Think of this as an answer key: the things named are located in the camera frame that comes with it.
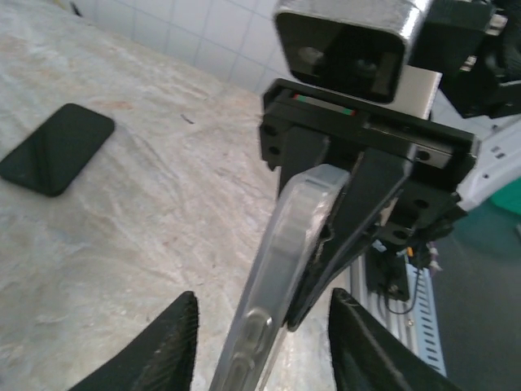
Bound aluminium front rail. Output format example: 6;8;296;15
348;248;408;327

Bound white slotted cable duct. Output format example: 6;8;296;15
390;264;449;376

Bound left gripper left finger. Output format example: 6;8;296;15
71;290;201;391

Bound clear phone case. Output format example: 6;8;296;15
208;162;352;391

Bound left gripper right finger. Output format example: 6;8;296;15
327;287;463;391

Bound black phone case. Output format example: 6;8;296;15
0;102;116;199

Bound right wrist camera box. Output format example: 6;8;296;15
271;0;444;122

